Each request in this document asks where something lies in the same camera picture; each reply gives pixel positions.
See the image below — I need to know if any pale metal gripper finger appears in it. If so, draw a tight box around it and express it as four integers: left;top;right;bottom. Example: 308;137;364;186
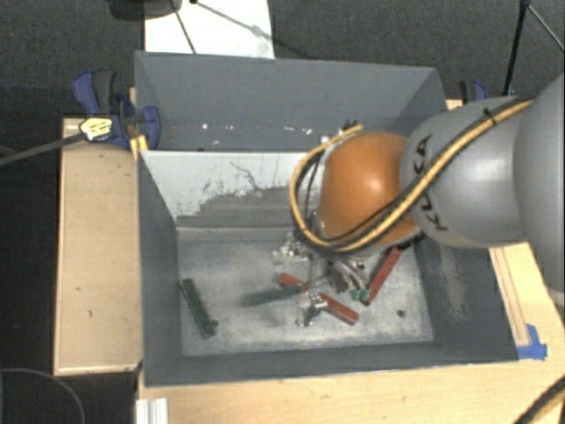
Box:
295;292;326;328

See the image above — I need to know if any red-brown flat block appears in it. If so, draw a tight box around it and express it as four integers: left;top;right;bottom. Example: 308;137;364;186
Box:
358;246;403;307
276;272;360;326

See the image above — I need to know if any dark green flat block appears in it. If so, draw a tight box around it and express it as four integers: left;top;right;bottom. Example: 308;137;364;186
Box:
177;277;220;340
241;283;311;308

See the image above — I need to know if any grey metal bin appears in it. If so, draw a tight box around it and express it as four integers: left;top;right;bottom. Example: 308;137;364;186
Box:
133;50;520;389

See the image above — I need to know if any pale wood flat board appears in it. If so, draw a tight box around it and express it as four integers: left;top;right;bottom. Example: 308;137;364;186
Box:
53;116;145;376

